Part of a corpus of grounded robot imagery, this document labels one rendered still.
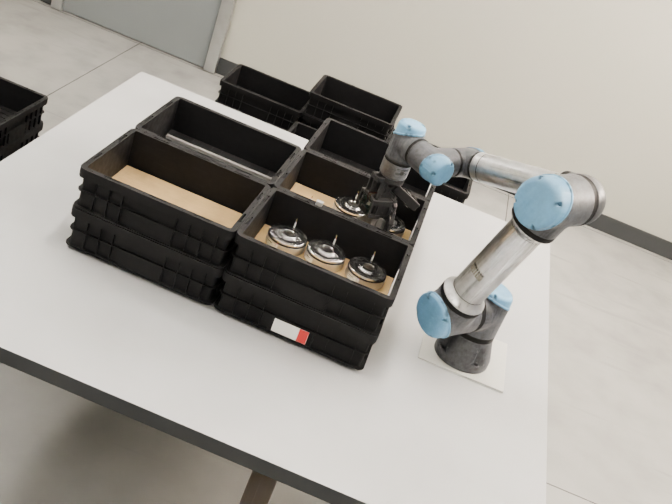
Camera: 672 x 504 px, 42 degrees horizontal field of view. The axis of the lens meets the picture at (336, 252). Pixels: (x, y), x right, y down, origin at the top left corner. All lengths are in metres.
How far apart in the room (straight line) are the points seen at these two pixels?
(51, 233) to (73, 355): 0.46
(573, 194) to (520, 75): 3.28
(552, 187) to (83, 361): 1.05
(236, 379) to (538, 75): 3.51
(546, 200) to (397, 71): 3.40
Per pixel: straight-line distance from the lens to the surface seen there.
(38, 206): 2.42
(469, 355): 2.31
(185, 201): 2.33
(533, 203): 1.92
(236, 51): 5.45
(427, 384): 2.23
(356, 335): 2.10
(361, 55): 5.25
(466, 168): 2.26
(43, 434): 2.77
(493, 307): 2.24
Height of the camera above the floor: 1.97
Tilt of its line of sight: 29 degrees down
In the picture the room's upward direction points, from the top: 21 degrees clockwise
